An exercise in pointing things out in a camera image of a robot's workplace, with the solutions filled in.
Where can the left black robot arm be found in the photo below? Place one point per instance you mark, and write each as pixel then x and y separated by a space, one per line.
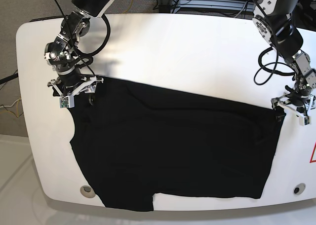
pixel 273 19

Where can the red warning sticker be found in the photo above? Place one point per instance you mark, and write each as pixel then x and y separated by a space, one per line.
pixel 313 156

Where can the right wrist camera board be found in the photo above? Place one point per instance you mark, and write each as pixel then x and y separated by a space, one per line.
pixel 67 102

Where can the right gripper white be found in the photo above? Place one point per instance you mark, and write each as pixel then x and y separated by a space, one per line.
pixel 87 84

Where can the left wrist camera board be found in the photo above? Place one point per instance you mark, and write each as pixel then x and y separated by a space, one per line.
pixel 305 120

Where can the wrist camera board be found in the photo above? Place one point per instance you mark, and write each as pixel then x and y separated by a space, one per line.
pixel 305 120
pixel 67 102

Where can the black T-shirt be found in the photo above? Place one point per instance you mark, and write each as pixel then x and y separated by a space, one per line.
pixel 127 163

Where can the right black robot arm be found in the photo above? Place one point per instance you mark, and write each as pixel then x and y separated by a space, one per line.
pixel 95 99

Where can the aluminium frame rail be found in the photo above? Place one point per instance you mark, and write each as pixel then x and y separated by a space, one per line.
pixel 222 6

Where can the table cable grommet hole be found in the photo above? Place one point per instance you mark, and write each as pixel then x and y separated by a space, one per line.
pixel 299 189

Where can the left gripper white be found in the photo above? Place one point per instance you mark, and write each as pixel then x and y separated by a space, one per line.
pixel 301 106

